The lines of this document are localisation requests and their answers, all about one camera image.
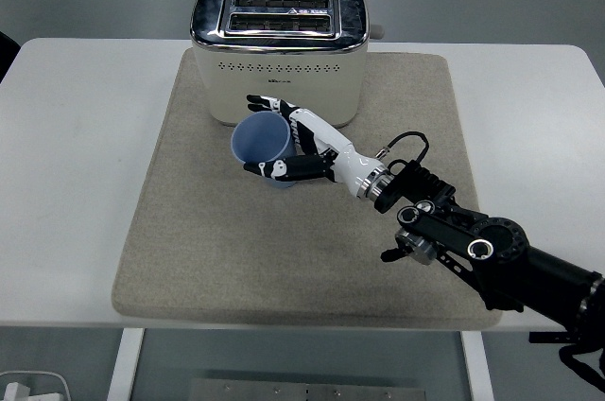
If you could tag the cream and chrome toaster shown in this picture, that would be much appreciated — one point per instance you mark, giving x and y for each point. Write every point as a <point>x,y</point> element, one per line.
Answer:
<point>283,65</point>

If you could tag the blue plastic cup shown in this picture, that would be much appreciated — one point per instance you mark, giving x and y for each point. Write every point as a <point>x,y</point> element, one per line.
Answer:
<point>260,141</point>

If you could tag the grey metal plate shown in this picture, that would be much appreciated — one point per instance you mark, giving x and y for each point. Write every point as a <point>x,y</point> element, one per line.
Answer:
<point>307,391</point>

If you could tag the black table control panel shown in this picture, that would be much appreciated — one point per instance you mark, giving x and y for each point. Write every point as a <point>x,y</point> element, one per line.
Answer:
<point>543,338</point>

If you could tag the white block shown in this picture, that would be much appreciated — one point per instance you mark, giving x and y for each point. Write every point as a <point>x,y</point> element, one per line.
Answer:
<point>14,392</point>

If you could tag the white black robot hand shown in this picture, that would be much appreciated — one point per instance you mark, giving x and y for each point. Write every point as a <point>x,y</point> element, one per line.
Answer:
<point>350,162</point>

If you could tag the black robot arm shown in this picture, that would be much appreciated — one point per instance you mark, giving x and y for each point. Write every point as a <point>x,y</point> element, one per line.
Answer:
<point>496,240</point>

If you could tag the person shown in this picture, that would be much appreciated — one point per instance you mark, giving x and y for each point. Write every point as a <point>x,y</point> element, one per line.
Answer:
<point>6,56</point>

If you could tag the beige felt table mat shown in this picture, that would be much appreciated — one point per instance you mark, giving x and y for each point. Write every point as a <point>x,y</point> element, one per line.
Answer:
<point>227,249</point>

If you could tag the white table leg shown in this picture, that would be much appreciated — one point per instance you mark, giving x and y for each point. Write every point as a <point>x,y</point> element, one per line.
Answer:
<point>125,363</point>
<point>477,368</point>

